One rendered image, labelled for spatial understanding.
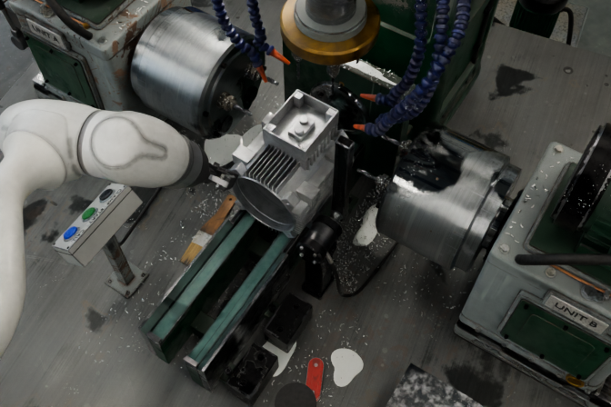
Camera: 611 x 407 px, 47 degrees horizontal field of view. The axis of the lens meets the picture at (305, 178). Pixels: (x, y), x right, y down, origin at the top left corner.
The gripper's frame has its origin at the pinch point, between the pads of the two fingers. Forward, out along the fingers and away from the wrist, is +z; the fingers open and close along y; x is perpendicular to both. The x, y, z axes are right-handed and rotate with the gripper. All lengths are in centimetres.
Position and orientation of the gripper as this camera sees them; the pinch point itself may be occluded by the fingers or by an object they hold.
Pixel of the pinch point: (225, 177)
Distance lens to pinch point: 136.5
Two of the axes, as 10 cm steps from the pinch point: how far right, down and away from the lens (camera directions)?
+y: -8.4, -4.5, 2.9
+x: -4.7, 8.8, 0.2
